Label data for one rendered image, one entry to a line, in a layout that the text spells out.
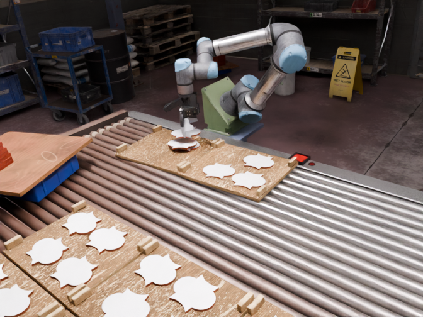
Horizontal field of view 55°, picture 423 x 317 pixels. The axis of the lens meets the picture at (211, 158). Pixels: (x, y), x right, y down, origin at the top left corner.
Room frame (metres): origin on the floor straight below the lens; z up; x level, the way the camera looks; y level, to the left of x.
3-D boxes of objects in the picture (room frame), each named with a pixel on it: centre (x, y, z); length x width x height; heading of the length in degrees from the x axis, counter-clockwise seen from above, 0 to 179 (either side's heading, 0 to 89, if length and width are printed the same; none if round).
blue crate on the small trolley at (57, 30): (4.90, 1.55, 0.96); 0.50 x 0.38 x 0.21; 66
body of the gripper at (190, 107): (1.85, 0.09, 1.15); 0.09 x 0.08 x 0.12; 77
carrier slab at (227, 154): (1.59, -0.12, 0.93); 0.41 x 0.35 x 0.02; 52
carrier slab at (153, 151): (1.85, 0.21, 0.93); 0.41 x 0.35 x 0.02; 53
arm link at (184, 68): (1.85, 0.09, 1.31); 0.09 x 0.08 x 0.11; 88
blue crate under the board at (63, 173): (1.64, 0.82, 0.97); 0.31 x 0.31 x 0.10; 70
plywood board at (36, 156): (1.66, 0.88, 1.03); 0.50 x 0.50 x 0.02; 70
